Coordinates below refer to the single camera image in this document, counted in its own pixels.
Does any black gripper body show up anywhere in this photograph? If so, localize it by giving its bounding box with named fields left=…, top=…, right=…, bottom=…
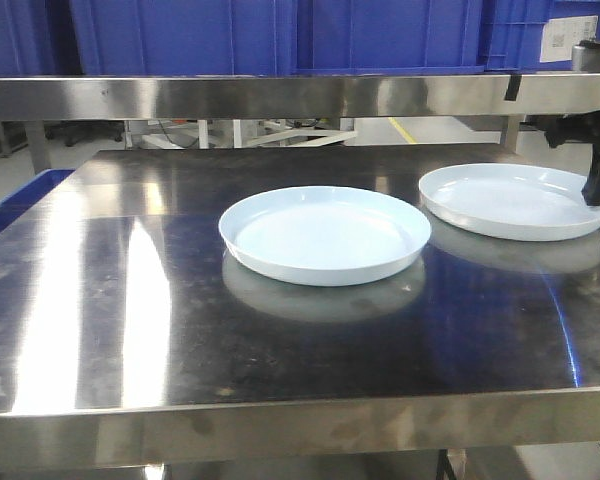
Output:
left=545, top=110, right=600, bottom=148

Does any light blue plate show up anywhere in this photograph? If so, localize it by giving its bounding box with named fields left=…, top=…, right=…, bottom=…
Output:
left=419, top=163, right=600, bottom=242
left=218, top=186, right=432, bottom=287

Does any black tape strip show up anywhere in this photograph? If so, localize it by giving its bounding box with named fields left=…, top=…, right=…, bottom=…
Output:
left=504, top=74, right=522, bottom=102

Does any white paper label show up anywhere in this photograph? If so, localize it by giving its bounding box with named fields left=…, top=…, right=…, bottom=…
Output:
left=539, top=15, right=598, bottom=63

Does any blue crate with label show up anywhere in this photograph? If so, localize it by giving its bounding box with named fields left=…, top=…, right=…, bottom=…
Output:
left=478, top=0, right=600, bottom=72

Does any large blue crate centre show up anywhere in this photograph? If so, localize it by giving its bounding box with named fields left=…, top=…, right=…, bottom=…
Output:
left=70, top=1, right=484, bottom=77

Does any blue crate far left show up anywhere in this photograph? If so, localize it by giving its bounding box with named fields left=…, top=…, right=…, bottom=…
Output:
left=0, top=1, right=60, bottom=77

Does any blue bin beside table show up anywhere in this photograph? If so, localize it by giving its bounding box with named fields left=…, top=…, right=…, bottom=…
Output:
left=0, top=169, right=75, bottom=233

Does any right steel shelf post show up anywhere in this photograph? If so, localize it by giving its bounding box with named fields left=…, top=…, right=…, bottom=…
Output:
left=499, top=115, right=524, bottom=152

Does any steel shelf post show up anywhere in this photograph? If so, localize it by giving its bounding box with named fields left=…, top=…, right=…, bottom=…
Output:
left=499, top=115, right=524, bottom=152
left=23, top=121, right=51, bottom=174

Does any white frame in background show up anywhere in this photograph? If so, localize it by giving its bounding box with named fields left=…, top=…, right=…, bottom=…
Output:
left=123, top=119, right=358, bottom=150

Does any stainless steel shelf rail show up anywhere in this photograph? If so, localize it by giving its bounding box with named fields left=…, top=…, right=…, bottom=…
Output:
left=0, top=72, right=600, bottom=121

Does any left steel shelf post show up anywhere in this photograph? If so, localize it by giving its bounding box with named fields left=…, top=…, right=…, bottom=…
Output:
left=23, top=121, right=51, bottom=174

